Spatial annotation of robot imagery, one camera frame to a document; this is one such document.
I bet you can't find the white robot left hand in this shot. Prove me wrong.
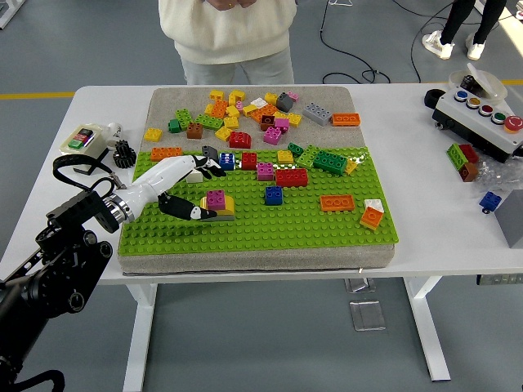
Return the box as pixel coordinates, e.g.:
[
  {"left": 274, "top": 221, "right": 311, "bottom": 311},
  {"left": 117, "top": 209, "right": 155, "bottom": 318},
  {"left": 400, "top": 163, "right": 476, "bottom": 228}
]
[{"left": 119, "top": 154, "right": 227, "bottom": 223}]

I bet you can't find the yellow arched brick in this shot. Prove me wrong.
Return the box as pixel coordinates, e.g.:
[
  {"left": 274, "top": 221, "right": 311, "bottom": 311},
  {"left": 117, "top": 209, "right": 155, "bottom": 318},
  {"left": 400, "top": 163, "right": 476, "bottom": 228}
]
[{"left": 199, "top": 195, "right": 236, "bottom": 216}]

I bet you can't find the light green eight-stud brick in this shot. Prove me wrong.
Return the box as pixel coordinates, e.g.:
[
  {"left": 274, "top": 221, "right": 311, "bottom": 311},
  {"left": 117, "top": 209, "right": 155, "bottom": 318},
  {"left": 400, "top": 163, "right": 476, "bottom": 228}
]
[
  {"left": 294, "top": 145, "right": 320, "bottom": 170},
  {"left": 194, "top": 114, "right": 226, "bottom": 131}
]

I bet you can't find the red arched brick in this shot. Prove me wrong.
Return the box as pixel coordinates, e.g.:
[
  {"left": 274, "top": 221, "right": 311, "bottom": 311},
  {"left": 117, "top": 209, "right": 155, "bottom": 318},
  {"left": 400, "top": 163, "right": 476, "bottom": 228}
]
[{"left": 228, "top": 131, "right": 253, "bottom": 149}]

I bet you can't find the orange toy brick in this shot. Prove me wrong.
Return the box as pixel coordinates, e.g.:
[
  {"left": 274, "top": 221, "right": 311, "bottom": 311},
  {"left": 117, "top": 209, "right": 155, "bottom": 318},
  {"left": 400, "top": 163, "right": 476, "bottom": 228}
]
[{"left": 249, "top": 104, "right": 279, "bottom": 125}]

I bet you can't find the red eight-stud brick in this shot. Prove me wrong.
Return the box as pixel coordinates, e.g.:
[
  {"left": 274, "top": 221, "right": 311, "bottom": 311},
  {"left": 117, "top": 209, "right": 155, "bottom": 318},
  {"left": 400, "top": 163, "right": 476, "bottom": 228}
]
[{"left": 275, "top": 167, "right": 310, "bottom": 189}]

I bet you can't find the green studded baseplate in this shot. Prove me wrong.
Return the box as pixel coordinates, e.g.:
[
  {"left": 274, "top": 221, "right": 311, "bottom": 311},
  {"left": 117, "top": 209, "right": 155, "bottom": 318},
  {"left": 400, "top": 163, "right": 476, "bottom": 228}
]
[{"left": 117, "top": 145, "right": 400, "bottom": 257}]

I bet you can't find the dark green eight-stud brick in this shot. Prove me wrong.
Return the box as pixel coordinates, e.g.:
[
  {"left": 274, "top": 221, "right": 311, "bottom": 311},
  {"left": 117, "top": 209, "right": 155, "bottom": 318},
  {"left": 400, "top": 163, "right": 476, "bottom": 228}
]
[{"left": 313, "top": 149, "right": 349, "bottom": 176}]

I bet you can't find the orange and yellow brick stack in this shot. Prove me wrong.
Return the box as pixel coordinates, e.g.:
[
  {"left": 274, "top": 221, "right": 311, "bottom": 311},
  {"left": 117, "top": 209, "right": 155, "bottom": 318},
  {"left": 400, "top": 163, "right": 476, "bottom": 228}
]
[{"left": 359, "top": 206, "right": 385, "bottom": 233}]

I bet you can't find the red toy brick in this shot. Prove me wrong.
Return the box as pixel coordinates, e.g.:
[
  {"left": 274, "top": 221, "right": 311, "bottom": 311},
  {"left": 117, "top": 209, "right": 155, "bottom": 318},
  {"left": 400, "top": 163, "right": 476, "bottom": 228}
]
[{"left": 458, "top": 143, "right": 481, "bottom": 164}]

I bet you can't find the person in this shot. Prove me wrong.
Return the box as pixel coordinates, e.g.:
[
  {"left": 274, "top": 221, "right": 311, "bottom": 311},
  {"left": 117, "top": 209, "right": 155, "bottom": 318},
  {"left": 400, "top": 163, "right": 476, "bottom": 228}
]
[
  {"left": 422, "top": 0, "right": 507, "bottom": 61},
  {"left": 158, "top": 0, "right": 298, "bottom": 86}
]

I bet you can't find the black gear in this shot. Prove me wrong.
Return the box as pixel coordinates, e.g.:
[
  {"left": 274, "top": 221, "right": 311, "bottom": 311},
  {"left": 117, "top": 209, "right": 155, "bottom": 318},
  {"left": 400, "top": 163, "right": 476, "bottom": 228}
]
[{"left": 111, "top": 139, "right": 137, "bottom": 169}]

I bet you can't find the grey-brown foam mat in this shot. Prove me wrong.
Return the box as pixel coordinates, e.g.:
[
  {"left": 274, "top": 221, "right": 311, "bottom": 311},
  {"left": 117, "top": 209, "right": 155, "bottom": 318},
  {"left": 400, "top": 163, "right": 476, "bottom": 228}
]
[{"left": 116, "top": 85, "right": 400, "bottom": 278}]

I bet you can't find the black tape roll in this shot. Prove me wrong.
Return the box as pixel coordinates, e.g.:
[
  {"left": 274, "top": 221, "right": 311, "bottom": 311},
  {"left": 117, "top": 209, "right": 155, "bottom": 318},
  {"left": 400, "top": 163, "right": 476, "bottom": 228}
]
[{"left": 423, "top": 88, "right": 447, "bottom": 110}]

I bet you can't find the white table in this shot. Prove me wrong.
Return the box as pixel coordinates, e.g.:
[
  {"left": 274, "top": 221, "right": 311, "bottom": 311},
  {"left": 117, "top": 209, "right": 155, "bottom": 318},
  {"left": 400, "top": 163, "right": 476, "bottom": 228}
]
[{"left": 0, "top": 83, "right": 523, "bottom": 392}]

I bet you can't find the clear plastic container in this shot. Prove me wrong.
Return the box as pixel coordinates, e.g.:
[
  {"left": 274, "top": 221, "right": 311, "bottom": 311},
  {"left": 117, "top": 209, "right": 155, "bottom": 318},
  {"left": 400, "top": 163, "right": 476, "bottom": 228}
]
[{"left": 448, "top": 62, "right": 508, "bottom": 102}]

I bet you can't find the white push-button control box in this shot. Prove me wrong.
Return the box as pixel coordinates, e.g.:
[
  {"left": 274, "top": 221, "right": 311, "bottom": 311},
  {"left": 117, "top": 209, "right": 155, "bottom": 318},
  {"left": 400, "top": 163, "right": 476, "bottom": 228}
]
[{"left": 431, "top": 87, "right": 523, "bottom": 163}]

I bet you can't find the crumpled clear plastic bag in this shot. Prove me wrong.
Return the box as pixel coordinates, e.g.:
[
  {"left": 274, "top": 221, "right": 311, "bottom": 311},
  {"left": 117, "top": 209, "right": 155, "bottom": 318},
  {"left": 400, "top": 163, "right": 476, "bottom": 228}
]
[{"left": 469, "top": 157, "right": 523, "bottom": 195}]

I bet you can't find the table control panel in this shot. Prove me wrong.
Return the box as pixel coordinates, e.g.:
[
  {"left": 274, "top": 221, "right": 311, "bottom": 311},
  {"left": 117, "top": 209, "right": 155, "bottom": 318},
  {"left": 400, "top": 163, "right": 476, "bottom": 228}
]
[{"left": 475, "top": 273, "right": 523, "bottom": 287}]

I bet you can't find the black floor cable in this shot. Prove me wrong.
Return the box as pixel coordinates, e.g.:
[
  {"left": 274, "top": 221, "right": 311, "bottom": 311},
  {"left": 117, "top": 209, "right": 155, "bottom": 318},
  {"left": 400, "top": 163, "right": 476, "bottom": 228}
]
[
  {"left": 319, "top": 0, "right": 384, "bottom": 86},
  {"left": 409, "top": 0, "right": 457, "bottom": 84}
]

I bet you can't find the cream switch box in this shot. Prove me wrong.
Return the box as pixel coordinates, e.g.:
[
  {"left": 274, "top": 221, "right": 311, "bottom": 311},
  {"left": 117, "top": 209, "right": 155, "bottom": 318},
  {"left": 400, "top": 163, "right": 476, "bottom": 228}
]
[{"left": 59, "top": 122, "right": 110, "bottom": 176}]

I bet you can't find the white furniture frame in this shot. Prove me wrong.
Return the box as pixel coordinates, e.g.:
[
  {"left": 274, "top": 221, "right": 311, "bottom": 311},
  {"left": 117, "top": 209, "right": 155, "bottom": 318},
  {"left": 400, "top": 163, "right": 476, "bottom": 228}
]
[{"left": 0, "top": 0, "right": 20, "bottom": 30}]

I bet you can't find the blue brick with ring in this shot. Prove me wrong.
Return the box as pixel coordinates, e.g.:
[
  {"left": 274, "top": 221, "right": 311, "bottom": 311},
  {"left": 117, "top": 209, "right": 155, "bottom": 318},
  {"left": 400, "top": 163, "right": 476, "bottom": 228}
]
[{"left": 478, "top": 190, "right": 503, "bottom": 214}]

